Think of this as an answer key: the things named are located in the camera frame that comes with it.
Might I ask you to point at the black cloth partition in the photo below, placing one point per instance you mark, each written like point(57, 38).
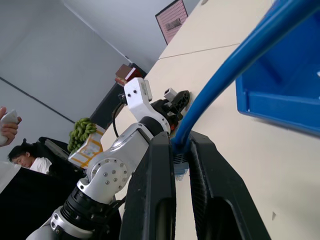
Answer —
point(30, 200)

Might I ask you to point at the bystander bare hand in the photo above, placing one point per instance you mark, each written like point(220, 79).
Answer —
point(10, 131)

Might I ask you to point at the framed pink pegboard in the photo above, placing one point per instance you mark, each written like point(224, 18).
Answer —
point(172, 20)

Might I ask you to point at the white coupler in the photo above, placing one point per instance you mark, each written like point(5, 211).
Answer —
point(169, 93)

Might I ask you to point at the white and orange cardboard box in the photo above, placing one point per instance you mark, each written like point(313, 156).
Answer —
point(87, 150)

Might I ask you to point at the seated person in white shirt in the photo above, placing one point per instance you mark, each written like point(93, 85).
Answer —
point(27, 160)

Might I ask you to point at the blue plastic bin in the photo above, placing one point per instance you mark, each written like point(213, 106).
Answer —
point(285, 100)

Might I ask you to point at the green banana bunch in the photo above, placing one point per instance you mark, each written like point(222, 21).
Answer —
point(80, 135)

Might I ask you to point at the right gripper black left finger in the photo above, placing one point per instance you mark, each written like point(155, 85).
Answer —
point(147, 190)

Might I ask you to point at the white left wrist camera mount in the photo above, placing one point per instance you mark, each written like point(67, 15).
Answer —
point(137, 100)

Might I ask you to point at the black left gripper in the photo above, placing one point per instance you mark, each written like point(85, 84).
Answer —
point(162, 107)

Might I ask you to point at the black office chair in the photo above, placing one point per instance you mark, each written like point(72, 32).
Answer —
point(57, 152)

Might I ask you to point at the white handheld device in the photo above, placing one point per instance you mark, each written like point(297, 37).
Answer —
point(10, 117)

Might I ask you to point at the brown box on stand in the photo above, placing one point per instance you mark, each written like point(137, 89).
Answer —
point(127, 73)

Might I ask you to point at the black upright panel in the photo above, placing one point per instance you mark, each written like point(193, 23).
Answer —
point(107, 107)

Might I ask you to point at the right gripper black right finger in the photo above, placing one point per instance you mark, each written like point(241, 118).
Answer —
point(220, 185)

